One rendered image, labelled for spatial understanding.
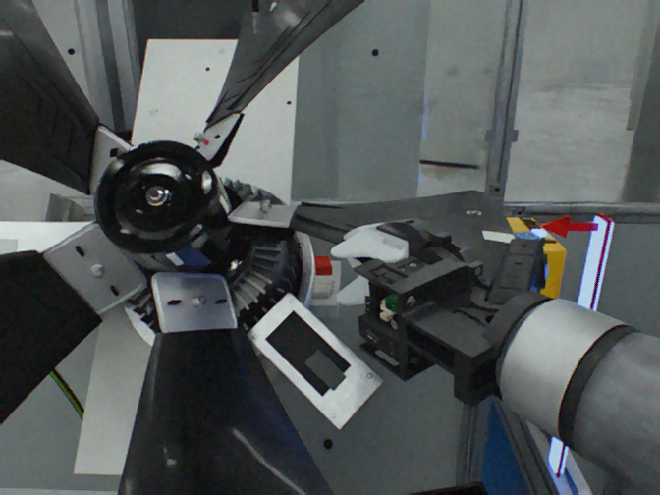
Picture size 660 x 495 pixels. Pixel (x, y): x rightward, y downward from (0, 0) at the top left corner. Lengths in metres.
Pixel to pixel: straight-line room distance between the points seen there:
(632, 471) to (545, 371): 0.06
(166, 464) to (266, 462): 0.09
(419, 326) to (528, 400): 0.07
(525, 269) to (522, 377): 0.11
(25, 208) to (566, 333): 0.70
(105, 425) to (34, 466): 1.19
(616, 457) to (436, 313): 0.13
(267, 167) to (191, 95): 0.19
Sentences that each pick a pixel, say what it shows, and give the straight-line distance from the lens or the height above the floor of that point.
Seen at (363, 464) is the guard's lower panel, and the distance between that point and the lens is 1.69.
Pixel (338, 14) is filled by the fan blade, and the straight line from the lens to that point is 0.63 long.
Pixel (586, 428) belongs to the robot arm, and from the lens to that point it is 0.30.
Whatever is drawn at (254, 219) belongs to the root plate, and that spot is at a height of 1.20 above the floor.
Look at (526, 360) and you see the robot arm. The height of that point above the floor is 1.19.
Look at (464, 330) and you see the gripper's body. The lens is 0.34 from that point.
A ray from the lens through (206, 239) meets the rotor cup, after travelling 0.52.
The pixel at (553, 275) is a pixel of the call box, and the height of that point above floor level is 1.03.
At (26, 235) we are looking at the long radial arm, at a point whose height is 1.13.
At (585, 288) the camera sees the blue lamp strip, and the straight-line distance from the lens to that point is 0.63.
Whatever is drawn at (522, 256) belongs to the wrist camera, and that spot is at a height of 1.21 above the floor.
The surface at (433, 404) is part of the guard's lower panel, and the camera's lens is 1.57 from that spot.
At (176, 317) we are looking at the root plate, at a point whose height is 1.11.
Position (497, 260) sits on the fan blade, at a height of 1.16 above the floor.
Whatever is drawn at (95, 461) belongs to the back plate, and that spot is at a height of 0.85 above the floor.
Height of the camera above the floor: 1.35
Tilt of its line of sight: 21 degrees down
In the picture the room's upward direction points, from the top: straight up
